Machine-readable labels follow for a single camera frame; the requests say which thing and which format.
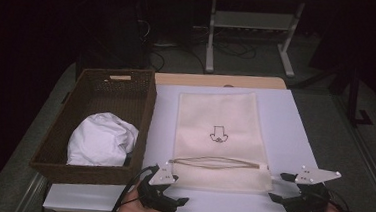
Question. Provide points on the metal floor rail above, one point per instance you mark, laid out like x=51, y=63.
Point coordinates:
x=369, y=165
x=31, y=192

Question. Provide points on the cream mesh laundry bag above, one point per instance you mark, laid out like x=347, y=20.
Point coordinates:
x=222, y=118

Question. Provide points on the person's left hand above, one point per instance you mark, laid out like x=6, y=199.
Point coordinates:
x=132, y=209

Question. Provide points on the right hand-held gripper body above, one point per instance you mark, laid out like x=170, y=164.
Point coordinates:
x=310, y=198

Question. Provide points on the black metal stand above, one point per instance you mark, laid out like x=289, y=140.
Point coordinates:
x=353, y=97

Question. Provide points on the brown woven basket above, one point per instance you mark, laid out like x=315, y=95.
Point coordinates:
x=117, y=91

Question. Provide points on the white garment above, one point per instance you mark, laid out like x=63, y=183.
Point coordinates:
x=101, y=140

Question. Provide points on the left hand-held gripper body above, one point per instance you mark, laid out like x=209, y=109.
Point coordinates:
x=161, y=177

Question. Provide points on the white board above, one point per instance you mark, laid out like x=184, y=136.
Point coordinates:
x=291, y=133

